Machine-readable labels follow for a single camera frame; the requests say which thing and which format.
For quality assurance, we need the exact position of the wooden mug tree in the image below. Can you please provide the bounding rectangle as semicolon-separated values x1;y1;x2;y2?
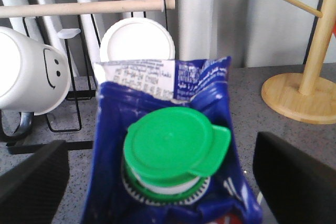
261;0;335;124

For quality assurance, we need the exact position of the white ribbed mug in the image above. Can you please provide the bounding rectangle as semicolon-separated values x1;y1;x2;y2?
99;17;175;62

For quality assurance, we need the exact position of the white smiley face mug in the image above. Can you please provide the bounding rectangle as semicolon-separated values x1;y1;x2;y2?
1;27;71;142

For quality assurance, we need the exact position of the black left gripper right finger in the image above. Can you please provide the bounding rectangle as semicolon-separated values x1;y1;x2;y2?
253;132;335;223

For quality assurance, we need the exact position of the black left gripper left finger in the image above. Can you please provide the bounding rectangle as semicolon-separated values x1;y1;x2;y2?
1;140;69;223

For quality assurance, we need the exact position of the blue white milk carton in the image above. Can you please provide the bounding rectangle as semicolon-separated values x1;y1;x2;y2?
81;57;263;223

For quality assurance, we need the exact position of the orange enamel mug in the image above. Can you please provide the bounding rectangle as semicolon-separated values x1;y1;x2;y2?
332;23;336;37

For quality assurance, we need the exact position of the black wire mug rack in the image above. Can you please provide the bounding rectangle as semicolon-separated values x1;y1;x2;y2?
0;0;176;155

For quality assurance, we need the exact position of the grey pleated curtain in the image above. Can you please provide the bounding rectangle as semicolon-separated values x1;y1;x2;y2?
1;0;322;67

